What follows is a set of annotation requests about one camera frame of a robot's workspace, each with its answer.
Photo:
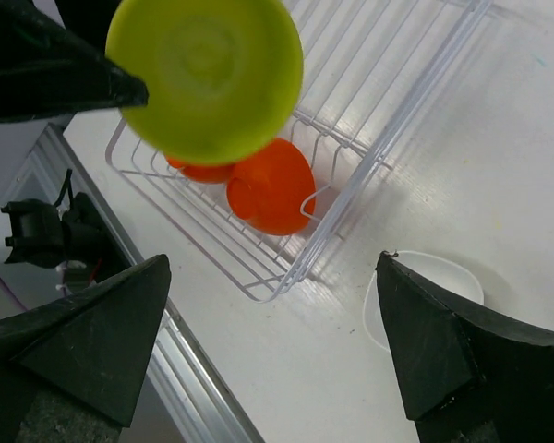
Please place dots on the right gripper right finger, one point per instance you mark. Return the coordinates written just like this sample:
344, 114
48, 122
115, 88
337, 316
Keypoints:
466, 373

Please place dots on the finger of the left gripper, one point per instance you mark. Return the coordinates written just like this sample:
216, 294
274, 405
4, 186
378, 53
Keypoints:
50, 68

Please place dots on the wire dish rack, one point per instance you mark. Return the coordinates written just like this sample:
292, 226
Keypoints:
369, 68

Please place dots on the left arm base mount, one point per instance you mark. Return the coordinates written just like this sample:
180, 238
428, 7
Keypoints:
93, 254

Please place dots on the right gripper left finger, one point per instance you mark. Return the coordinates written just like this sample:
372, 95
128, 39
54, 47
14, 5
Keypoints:
72, 370

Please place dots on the green bowl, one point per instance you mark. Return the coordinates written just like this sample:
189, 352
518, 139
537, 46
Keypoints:
223, 77

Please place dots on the orange bowl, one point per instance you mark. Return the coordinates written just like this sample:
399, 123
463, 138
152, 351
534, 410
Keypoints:
200, 173
272, 190

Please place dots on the aluminium rail front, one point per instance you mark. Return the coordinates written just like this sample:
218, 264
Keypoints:
179, 374

